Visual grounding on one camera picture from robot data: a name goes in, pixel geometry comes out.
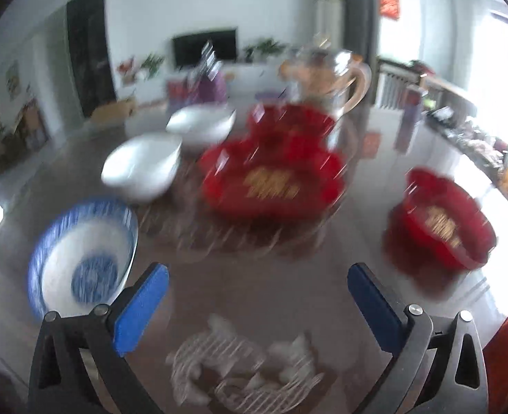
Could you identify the red flower-shaped plate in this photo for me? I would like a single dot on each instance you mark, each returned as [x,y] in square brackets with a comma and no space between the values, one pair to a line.
[275,159]
[443,224]

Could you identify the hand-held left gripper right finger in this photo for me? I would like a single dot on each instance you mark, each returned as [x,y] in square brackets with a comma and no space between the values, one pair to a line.
[372,306]

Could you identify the black television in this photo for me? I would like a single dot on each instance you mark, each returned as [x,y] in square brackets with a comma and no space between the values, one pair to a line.
[193,49]

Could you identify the wooden chair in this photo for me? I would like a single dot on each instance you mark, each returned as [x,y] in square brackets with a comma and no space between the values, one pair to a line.
[396,86]

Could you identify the white ribbed bowl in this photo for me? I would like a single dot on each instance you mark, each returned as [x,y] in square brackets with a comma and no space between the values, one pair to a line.
[139,166]
[200,127]

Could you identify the white standing air conditioner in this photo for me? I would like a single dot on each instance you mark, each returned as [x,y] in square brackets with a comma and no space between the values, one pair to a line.
[328,13]

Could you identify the white television cabinet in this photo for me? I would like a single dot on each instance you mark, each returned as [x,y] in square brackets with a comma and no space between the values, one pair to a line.
[249,77]

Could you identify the red wall decoration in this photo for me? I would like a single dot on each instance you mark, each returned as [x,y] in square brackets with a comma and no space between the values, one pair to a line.
[389,3]

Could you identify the dark door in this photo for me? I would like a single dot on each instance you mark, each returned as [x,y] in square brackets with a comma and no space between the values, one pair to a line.
[90,51]

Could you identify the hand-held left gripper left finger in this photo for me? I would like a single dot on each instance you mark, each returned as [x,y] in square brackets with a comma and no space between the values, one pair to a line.
[141,306]

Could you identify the green potted plant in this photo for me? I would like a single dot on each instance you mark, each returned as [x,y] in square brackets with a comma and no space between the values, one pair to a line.
[152,64]
[264,47]

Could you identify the purple gift box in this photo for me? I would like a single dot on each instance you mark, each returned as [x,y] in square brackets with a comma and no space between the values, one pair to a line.
[202,88]

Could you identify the small red card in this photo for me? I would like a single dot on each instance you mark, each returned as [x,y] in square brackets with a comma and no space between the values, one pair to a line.
[371,145]

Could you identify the blue and white bowl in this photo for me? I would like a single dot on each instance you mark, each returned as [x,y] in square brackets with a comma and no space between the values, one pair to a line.
[64,246]

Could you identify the grey curtain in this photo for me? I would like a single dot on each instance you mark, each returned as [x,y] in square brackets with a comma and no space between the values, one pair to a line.
[357,30]

